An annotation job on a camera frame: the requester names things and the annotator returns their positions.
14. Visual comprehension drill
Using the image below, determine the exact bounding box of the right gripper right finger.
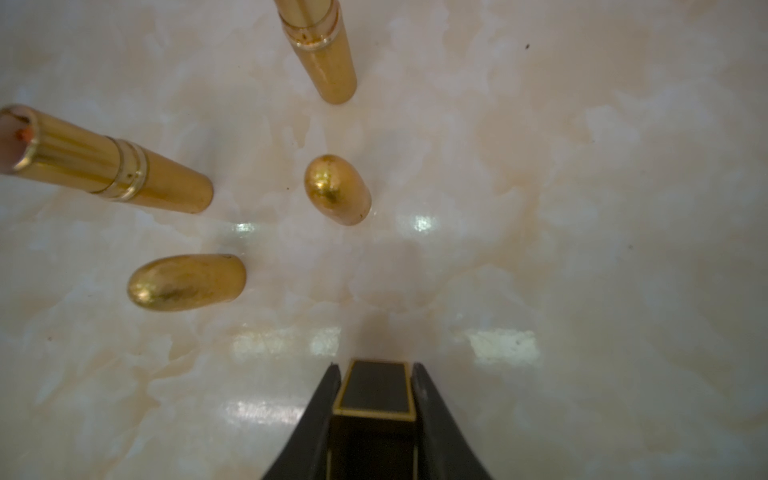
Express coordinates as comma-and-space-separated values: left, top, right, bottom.
411, 363, 491, 480

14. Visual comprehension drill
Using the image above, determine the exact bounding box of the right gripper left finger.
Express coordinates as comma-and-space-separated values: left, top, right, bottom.
263, 364, 341, 480

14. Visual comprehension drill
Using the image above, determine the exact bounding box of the square gold black lipstick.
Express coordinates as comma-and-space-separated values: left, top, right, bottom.
327, 359, 418, 479

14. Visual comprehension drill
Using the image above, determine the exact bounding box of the gold lipstick cap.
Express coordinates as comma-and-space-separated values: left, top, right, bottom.
127, 254, 247, 312
304, 154, 372, 226

